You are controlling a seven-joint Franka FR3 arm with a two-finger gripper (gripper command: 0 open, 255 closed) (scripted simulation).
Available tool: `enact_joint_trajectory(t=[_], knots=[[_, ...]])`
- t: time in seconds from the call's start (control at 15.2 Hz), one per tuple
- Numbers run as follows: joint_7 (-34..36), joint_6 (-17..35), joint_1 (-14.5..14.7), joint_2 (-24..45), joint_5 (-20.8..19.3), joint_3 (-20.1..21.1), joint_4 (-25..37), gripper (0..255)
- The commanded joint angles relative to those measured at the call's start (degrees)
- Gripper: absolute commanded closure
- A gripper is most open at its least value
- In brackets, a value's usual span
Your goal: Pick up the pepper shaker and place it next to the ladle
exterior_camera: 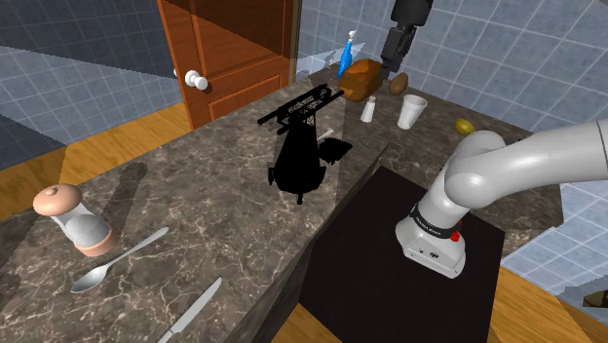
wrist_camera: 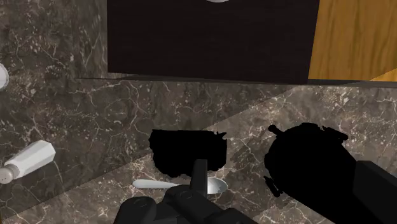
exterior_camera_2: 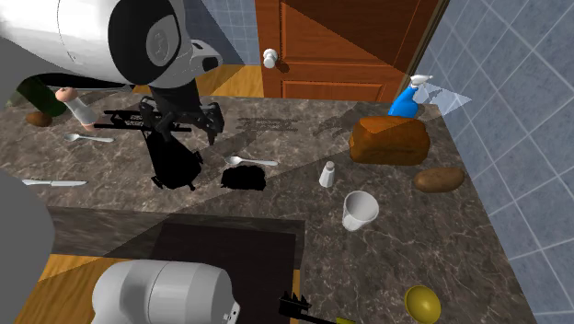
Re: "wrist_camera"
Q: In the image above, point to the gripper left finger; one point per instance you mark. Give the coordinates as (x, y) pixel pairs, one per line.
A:
(199, 176)

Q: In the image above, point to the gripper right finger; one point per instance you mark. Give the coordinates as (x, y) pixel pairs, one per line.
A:
(378, 192)

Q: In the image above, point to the black boxy object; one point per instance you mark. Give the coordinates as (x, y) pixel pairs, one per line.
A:
(186, 149)

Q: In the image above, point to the white spoon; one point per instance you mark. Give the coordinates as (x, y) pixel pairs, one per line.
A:
(152, 184)

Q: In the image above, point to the black rounded object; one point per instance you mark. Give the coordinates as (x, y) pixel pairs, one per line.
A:
(307, 161)

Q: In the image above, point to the white shaker bottle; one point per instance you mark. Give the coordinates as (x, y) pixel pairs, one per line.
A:
(29, 161)

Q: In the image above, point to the white round object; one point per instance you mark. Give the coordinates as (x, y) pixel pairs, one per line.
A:
(3, 77)

